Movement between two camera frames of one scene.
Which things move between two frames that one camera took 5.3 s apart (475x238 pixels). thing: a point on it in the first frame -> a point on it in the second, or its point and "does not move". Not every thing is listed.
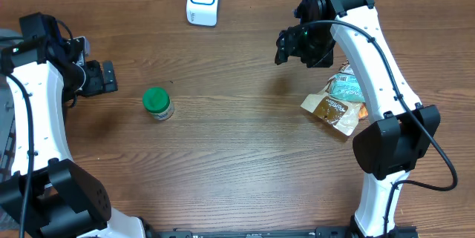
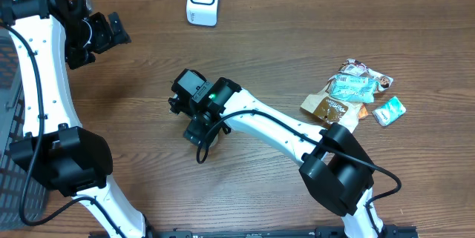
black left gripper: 99,84 -> 107,35
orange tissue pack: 364,111 does not move
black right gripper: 325,58 -> 198,132
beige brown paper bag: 341,113 does not move
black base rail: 270,232 does not move
